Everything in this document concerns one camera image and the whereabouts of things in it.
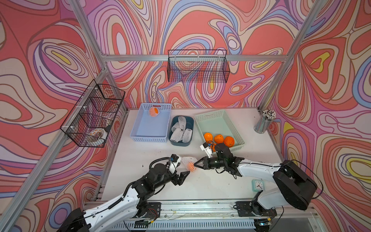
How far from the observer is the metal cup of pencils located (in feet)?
3.05

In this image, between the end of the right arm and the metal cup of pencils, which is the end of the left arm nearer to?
the end of the right arm

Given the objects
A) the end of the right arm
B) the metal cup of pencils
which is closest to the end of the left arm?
the end of the right arm
